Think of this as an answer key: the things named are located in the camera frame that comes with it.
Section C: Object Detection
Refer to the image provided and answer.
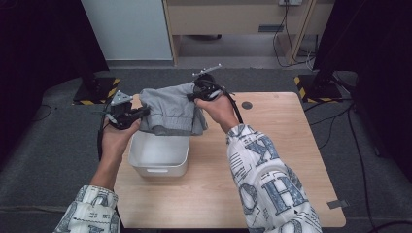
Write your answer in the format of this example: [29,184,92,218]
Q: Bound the round base under desk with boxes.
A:
[188,33,223,42]

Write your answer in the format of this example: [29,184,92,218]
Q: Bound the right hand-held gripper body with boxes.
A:
[191,63,227,102]

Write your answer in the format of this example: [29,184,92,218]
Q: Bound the grey tape piece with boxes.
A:
[326,199,350,210]

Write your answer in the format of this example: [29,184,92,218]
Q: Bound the beige wooden desk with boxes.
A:
[162,0,336,66]

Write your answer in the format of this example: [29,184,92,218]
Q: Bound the dark curtain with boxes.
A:
[0,0,110,169]
[312,0,412,183]

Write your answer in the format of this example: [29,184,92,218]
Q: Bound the white cabinet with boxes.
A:
[80,0,173,61]

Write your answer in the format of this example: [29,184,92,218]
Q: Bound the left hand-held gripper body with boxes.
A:
[96,90,139,131]

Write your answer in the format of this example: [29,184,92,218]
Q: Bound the black yellow-striped stand base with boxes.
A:
[293,74,344,104]
[72,77,120,106]

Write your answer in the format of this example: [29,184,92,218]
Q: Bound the person's left hand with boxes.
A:
[99,119,142,167]

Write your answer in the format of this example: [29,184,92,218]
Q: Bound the grey desk drawer handle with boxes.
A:
[257,24,286,33]

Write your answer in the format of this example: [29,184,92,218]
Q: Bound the white plastic basket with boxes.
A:
[127,129,190,179]

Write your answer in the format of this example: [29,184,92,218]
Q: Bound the long black floor cable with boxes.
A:
[347,103,372,227]

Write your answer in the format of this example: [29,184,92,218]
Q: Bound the grey shorts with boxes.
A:
[138,82,209,137]

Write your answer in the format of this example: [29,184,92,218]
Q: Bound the person's right hand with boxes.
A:
[193,91,241,134]

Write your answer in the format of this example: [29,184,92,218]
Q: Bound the black hanging desk cable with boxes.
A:
[272,0,317,69]

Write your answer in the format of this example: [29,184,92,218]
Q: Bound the right hand-held gripper cable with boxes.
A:
[207,79,245,125]

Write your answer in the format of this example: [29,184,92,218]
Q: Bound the grey floor cable cover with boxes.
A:
[0,205,74,215]

